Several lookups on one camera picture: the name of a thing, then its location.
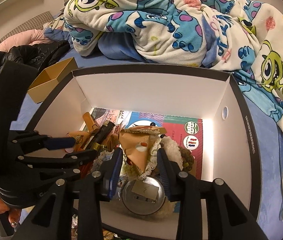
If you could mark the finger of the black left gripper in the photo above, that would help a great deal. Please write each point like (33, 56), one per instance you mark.
(67, 166)
(31, 141)

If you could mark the monster print fleece blanket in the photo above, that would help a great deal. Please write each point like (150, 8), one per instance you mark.
(244, 37)

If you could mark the round silver tin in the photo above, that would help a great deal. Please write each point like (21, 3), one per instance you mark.
(143, 197)

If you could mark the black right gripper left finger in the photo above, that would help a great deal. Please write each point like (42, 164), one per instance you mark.
(51, 218)

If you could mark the small brown cardboard box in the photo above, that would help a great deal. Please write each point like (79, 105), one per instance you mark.
(49, 78)

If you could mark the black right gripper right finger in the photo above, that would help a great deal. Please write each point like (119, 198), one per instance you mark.
(227, 217)

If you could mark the cream knitted scrunchie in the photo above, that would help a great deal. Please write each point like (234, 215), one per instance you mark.
(143, 163)

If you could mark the dark brown fluffy scrunchie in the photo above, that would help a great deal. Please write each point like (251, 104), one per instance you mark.
(188, 160)

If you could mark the blue pillow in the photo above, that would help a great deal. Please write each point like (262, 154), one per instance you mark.
(119, 46)

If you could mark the colourful printed card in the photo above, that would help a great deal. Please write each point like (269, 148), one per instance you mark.
(186, 131)

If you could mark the black puffy jacket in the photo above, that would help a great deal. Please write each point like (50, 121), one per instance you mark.
(39, 56)

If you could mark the black gold lighter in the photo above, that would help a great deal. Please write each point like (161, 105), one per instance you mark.
(95, 140)

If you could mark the large black cardboard box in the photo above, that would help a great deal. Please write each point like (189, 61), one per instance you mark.
(230, 147)

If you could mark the brown triangular snack packet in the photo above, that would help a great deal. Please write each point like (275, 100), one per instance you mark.
(131, 137)
(80, 138)

